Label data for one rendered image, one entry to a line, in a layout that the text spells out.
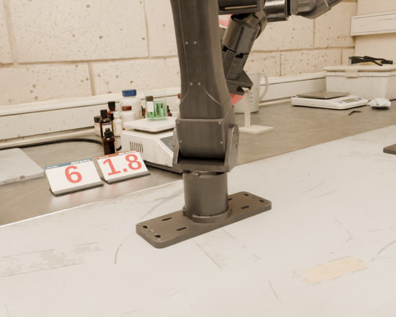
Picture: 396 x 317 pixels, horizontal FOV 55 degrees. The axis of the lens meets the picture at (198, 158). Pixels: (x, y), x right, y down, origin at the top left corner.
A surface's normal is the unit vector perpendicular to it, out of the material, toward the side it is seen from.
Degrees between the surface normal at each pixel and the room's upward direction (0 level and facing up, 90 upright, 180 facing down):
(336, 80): 93
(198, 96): 100
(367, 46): 91
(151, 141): 90
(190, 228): 0
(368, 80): 93
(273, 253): 0
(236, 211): 0
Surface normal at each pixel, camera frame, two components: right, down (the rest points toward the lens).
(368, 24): -0.83, 0.19
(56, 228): -0.05, -0.96
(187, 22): -0.32, 0.43
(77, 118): 0.56, 0.19
